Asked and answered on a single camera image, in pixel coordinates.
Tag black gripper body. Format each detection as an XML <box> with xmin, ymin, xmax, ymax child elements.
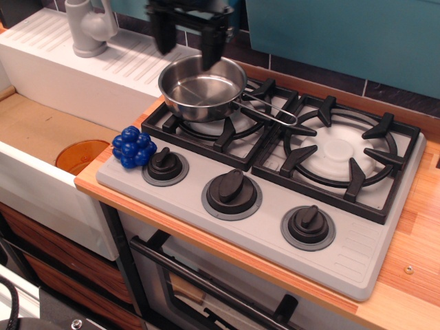
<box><xmin>146</xmin><ymin>1</ymin><xmax>234</xmax><ymax>30</ymax></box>

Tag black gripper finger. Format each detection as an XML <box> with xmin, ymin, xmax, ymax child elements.
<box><xmin>151</xmin><ymin>12</ymin><xmax>177</xmax><ymax>55</ymax></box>
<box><xmin>201</xmin><ymin>25</ymin><xmax>228</xmax><ymax>71</ymax></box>

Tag stainless steel pan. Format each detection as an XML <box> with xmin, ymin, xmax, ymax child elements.
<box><xmin>158</xmin><ymin>55</ymin><xmax>298</xmax><ymax>127</ymax></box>

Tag blue toy blueberry cluster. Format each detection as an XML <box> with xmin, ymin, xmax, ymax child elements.
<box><xmin>112</xmin><ymin>126</ymin><xmax>157</xmax><ymax>169</ymax></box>

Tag black left stove knob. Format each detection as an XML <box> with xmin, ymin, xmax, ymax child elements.
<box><xmin>142</xmin><ymin>147</ymin><xmax>189</xmax><ymax>187</ymax></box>

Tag black stove knob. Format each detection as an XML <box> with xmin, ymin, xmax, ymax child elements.
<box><xmin>280</xmin><ymin>205</ymin><xmax>336</xmax><ymax>252</ymax></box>
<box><xmin>201</xmin><ymin>169</ymin><xmax>263</xmax><ymax>221</ymax></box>
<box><xmin>142</xmin><ymin>147</ymin><xmax>189</xmax><ymax>187</ymax></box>

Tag black middle stove knob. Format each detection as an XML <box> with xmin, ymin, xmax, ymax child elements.
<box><xmin>201</xmin><ymin>169</ymin><xmax>263</xmax><ymax>221</ymax></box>

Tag grey toy stove top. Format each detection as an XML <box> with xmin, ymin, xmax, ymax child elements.
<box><xmin>96</xmin><ymin>57</ymin><xmax>426</xmax><ymax>301</ymax></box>

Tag black right stove knob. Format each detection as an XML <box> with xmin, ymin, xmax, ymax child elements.
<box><xmin>280</xmin><ymin>205</ymin><xmax>336</xmax><ymax>252</ymax></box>

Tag grey toy faucet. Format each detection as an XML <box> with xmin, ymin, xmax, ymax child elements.
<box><xmin>65</xmin><ymin>0</ymin><xmax>118</xmax><ymax>58</ymax></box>

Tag black left burner grate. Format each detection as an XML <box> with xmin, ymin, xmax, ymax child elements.
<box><xmin>142</xmin><ymin>79</ymin><xmax>299</xmax><ymax>171</ymax></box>

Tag black burner grate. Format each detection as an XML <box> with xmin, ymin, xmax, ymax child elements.
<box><xmin>252</xmin><ymin>95</ymin><xmax>426</xmax><ymax>225</ymax></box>
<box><xmin>142</xmin><ymin>79</ymin><xmax>299</xmax><ymax>171</ymax></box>

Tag white toy sink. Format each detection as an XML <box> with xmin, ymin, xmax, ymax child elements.
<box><xmin>1</xmin><ymin>8</ymin><xmax>195</xmax><ymax>261</ymax></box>

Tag black right burner grate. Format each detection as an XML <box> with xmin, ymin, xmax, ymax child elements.
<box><xmin>252</xmin><ymin>95</ymin><xmax>426</xmax><ymax>225</ymax></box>

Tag wooden drawer fronts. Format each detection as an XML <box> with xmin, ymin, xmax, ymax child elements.
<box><xmin>1</xmin><ymin>204</ymin><xmax>146</xmax><ymax>329</ymax></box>

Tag oven door with handle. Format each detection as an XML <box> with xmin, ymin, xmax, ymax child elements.
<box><xmin>129</xmin><ymin>230</ymin><xmax>361</xmax><ymax>329</ymax></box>

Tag black braided cable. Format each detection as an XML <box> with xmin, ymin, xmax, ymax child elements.
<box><xmin>0</xmin><ymin>274</ymin><xmax>20</xmax><ymax>330</ymax></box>

